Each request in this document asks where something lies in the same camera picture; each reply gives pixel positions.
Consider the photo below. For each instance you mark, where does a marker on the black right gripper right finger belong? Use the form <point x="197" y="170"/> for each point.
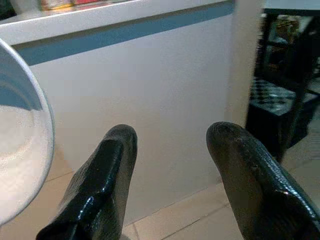
<point x="262" y="200"/>

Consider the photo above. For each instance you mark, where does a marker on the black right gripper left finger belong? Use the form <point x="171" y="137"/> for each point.
<point x="100" y="190"/>

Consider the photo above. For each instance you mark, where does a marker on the white ribbed bowl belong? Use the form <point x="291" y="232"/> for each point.
<point x="20" y="150"/>

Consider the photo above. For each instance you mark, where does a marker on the black metal rack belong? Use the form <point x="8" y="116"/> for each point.
<point x="272" y="130"/>

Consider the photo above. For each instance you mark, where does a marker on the white kitchen counter cabinet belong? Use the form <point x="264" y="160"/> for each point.
<point x="150" y="87"/>

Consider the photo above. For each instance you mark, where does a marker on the yellow instant noodle pack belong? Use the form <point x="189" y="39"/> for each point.
<point x="57" y="4"/>

